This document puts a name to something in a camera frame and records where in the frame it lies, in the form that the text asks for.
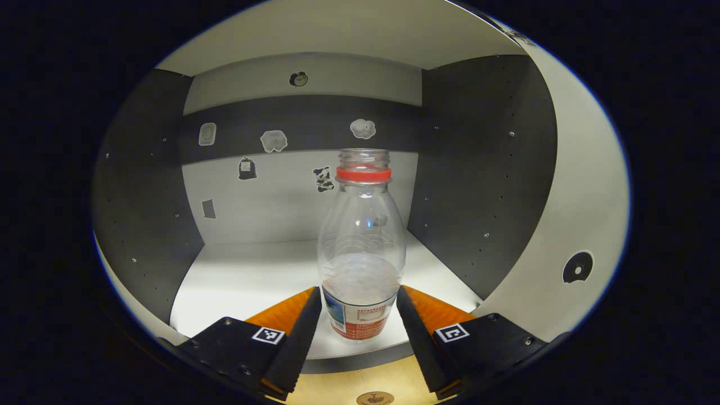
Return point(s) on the white cabinet door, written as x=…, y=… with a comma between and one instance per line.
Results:
x=175, y=335
x=590, y=197

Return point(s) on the clear plastic bottle red label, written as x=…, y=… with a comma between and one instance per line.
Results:
x=360, y=253

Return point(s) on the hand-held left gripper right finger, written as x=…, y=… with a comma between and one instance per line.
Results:
x=419, y=343

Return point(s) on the white cabinet with dark interior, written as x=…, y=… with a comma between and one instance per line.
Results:
x=478, y=169

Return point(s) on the round brown coaster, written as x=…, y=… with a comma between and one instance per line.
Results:
x=375, y=399

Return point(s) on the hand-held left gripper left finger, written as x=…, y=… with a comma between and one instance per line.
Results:
x=298, y=343

